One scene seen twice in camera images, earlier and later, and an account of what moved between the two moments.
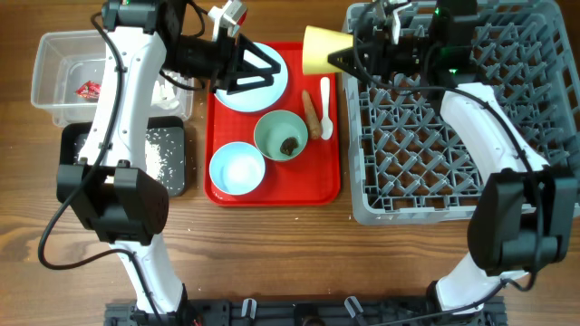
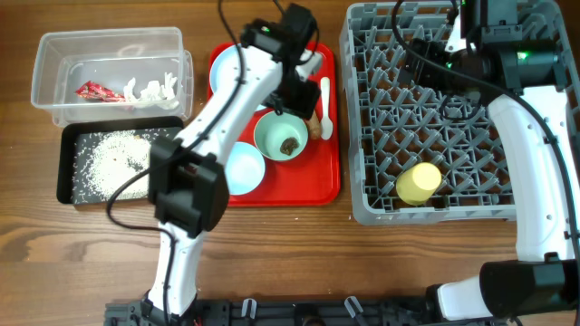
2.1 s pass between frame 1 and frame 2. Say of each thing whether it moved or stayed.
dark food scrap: stayed
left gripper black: moved
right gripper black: moved
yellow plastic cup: moved
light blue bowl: stayed
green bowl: stayed
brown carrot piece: stayed
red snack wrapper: stayed
